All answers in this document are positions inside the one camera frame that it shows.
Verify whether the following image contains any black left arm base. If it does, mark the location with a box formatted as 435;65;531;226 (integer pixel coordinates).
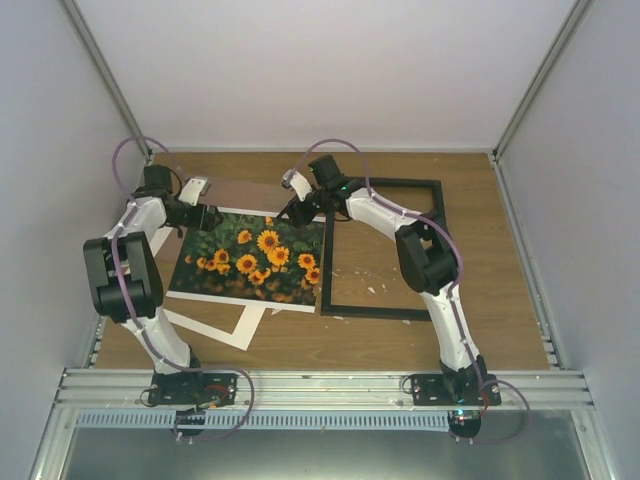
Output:
140;372;238;409

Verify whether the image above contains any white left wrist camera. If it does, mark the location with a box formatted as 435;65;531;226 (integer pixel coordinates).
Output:
178;176;211;206

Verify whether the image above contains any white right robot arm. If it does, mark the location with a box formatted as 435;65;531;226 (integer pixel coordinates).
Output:
282;155;486;405

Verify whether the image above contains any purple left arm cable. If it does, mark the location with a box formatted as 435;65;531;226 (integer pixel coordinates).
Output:
110;135;256;444

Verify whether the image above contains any black picture frame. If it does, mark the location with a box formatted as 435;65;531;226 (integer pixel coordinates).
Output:
320;177;446;322

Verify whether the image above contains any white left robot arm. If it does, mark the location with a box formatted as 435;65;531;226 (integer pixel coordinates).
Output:
83;165;222;404

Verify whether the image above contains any brown backing board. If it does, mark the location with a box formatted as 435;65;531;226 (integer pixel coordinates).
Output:
150;177;294;262

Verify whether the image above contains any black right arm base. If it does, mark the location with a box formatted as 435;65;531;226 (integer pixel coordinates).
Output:
400;372;502;408

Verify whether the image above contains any grey slotted cable duct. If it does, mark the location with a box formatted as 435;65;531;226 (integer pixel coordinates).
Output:
76;409;449;432

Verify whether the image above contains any aluminium enclosure frame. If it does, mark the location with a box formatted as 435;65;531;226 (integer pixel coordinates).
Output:
60;1;639;479

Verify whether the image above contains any clear acrylic sheet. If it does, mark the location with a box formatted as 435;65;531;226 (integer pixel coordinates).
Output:
200;177;294;216

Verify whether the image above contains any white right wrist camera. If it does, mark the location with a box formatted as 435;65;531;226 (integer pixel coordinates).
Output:
282;169;313;201

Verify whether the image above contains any sunflower photo print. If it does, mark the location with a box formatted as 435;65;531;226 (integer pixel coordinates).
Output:
164;209;325;313

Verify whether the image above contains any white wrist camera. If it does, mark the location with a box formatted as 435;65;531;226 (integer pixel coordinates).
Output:
282;169;313;201
178;176;211;206

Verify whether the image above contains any white photo mat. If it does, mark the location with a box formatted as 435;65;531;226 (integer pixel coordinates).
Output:
144;207;281;352

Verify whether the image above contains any aluminium mounting rail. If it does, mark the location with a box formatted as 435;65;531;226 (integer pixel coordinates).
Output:
55;369;594;410

